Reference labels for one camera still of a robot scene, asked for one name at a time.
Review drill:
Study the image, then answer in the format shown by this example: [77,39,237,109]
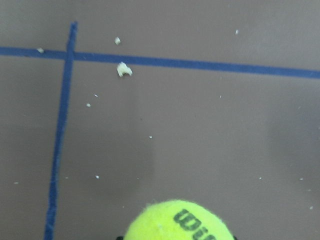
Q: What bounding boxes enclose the yellow tennis ball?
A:
[123,199,236,240]

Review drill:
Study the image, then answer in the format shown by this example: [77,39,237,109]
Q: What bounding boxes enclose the white foam crumb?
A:
[116,62,133,77]

